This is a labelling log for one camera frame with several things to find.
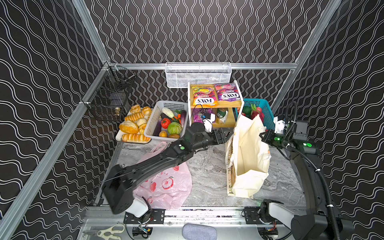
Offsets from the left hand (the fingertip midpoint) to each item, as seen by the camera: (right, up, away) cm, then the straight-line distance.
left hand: (235, 133), depth 64 cm
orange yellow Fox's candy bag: (-12, +19, +14) cm, 26 cm away
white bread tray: (-70, -5, +40) cm, 80 cm away
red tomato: (-38, +6, +41) cm, 56 cm away
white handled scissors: (-61, -47, +6) cm, 77 cm away
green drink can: (-2, +9, +21) cm, 23 cm away
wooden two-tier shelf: (+2, +14, +14) cm, 20 cm away
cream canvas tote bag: (+15, -13, +23) cm, 31 cm away
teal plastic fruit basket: (+37, +15, +47) cm, 61 cm away
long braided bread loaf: (-58, -4, +36) cm, 68 cm away
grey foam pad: (-17, -45, +3) cm, 48 cm away
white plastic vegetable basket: (-32, +16, +52) cm, 63 cm away
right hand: (+17, -1, +11) cm, 20 cm away
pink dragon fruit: (+28, +15, +45) cm, 56 cm away
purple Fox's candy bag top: (+1, +22, +16) cm, 27 cm away
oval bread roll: (-62, +3, +39) cm, 74 cm away
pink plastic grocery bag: (-31, -31, +17) cm, 47 cm away
